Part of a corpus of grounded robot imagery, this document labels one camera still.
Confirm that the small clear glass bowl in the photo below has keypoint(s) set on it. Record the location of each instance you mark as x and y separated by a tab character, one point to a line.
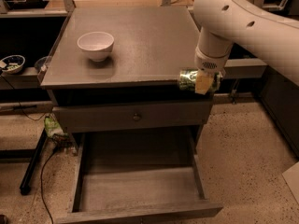
42	64

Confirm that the open grey middle drawer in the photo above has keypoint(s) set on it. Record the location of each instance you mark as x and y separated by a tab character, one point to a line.
138	177

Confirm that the closed grey top drawer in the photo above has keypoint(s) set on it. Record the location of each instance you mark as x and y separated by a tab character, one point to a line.
113	117

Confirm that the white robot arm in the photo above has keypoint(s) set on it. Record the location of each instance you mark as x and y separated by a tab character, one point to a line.
269	37

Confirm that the grey side shelf beam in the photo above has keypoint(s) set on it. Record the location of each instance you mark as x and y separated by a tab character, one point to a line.
244	68

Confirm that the grey wooden drawer cabinet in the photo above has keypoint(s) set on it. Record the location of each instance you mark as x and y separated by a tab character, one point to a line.
152	45

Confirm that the green soda can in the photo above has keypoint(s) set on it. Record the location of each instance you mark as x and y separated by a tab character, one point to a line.
186	80

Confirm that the round metal drawer knob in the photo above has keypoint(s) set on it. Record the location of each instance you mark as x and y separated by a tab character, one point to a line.
136	117

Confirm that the blue patterned bowl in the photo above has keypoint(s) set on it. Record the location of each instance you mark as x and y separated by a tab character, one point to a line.
12	64

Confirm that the black metal floor bar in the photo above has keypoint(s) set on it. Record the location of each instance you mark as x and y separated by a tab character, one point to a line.
25	184

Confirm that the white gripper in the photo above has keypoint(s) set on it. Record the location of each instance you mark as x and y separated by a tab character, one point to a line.
207	63

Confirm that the white ceramic bowl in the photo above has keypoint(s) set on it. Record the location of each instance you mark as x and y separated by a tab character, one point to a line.
96	46

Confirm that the green snack bag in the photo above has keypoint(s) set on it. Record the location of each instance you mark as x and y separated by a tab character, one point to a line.
53	129

